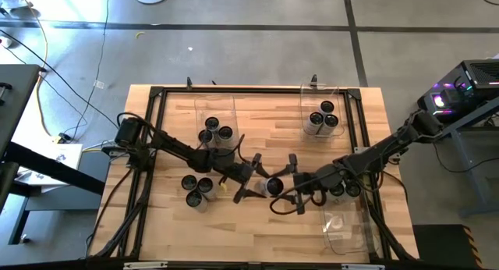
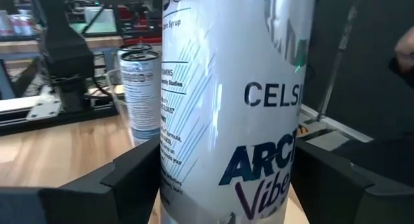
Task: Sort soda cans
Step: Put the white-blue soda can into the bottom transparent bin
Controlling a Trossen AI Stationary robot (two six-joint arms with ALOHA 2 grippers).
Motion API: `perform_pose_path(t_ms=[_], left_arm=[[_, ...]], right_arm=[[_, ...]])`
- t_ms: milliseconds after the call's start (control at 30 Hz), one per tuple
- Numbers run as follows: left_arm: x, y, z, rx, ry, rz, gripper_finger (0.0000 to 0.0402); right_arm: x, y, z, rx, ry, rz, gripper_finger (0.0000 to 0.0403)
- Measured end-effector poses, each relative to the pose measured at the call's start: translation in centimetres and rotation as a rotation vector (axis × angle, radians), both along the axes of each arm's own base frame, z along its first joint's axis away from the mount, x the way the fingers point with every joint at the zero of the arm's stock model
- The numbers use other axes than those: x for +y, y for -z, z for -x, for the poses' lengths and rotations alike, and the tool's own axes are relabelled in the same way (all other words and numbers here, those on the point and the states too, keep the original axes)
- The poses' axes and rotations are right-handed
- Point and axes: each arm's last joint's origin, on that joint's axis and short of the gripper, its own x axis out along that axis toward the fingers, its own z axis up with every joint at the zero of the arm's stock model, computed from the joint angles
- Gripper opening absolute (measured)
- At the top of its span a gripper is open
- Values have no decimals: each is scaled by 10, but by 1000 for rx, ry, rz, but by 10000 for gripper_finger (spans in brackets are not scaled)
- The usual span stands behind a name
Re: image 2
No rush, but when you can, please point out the red shelving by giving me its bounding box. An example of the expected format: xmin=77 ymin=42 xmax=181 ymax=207
xmin=118 ymin=5 xmax=162 ymax=46

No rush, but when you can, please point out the silver metal rod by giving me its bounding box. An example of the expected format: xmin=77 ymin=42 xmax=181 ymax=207
xmin=316 ymin=0 xmax=362 ymax=121

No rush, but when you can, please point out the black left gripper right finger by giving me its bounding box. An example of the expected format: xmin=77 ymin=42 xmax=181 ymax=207
xmin=290 ymin=140 xmax=414 ymax=224

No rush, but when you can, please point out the group of white Celsius cans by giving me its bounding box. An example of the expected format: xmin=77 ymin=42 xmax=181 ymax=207
xmin=0 ymin=94 xmax=119 ymax=137

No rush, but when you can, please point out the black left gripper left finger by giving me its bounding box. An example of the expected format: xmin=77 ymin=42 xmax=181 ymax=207
xmin=0 ymin=134 xmax=162 ymax=224

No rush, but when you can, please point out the person's hand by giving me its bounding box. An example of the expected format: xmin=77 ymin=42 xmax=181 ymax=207
xmin=394 ymin=25 xmax=414 ymax=68

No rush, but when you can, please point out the silver aluminium bracket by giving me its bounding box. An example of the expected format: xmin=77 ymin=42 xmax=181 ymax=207
xmin=25 ymin=93 xmax=63 ymax=122
xmin=299 ymin=104 xmax=375 ymax=144

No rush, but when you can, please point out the Arctic Vibe Celsius can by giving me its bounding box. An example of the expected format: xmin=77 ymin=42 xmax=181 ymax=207
xmin=160 ymin=0 xmax=317 ymax=224
xmin=116 ymin=43 xmax=153 ymax=55
xmin=119 ymin=50 xmax=162 ymax=146

